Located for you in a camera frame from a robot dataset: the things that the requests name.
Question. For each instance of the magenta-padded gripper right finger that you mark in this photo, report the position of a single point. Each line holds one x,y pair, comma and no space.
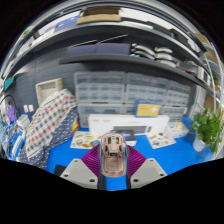
148,170

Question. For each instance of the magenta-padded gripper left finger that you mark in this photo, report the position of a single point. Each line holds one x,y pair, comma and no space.
76,171

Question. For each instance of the pink computer mouse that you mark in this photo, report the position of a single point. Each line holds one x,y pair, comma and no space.
113,156

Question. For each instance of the colourful sticker sheet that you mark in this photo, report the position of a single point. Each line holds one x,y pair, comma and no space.
160,140
83,139

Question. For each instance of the small black box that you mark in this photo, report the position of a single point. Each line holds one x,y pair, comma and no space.
130,136

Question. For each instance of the white and blue box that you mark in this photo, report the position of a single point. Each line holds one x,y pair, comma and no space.
178,130

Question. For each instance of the checkered patterned cloth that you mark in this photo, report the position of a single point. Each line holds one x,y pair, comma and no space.
50,123

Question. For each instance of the long white keyboard box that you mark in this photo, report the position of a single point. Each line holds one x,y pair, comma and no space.
100,121

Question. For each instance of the yellow box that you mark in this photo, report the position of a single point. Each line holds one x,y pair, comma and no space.
147,109

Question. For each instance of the green plant in white pot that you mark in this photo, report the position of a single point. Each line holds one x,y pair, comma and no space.
208,128

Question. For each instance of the beige woven basket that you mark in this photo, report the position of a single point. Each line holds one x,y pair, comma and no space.
48,90

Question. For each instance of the dark shelf unit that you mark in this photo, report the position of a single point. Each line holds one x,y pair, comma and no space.
100,59

